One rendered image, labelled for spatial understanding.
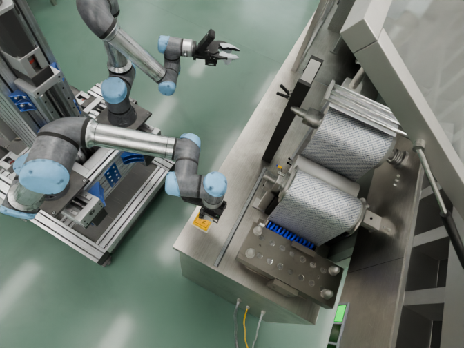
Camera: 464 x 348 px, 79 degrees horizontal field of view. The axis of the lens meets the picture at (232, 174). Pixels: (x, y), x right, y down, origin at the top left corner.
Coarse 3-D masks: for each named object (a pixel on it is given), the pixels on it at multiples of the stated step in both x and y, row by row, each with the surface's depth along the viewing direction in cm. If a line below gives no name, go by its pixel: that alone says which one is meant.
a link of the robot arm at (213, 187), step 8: (208, 176) 87; (216, 176) 87; (224, 176) 88; (208, 184) 86; (216, 184) 86; (224, 184) 86; (200, 192) 88; (208, 192) 87; (216, 192) 85; (224, 192) 89; (208, 200) 92; (216, 200) 91
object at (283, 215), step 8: (280, 208) 103; (288, 208) 100; (272, 216) 112; (280, 216) 109; (288, 216) 106; (296, 216) 103; (304, 216) 100; (280, 224) 115; (288, 224) 111; (296, 224) 108; (304, 224) 105; (312, 224) 102; (320, 224) 99; (296, 232) 114; (304, 232) 110; (312, 232) 107; (320, 232) 104; (328, 232) 101; (336, 232) 98; (312, 240) 113; (320, 240) 110; (328, 240) 106
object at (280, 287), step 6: (270, 282) 111; (276, 282) 106; (282, 282) 106; (270, 288) 115; (276, 288) 110; (282, 288) 106; (288, 288) 106; (282, 294) 114; (288, 294) 109; (294, 294) 105
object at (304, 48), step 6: (324, 0) 137; (318, 6) 140; (324, 6) 140; (318, 12) 143; (318, 18) 145; (312, 24) 149; (312, 30) 151; (306, 36) 155; (306, 42) 158; (300, 48) 162; (306, 48) 184; (300, 54) 165; (300, 60) 170; (294, 66) 174
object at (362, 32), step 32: (384, 0) 33; (352, 32) 31; (384, 32) 32; (384, 64) 32; (384, 96) 35; (416, 96) 35; (416, 128) 37; (448, 160) 39; (448, 192) 43; (448, 224) 46
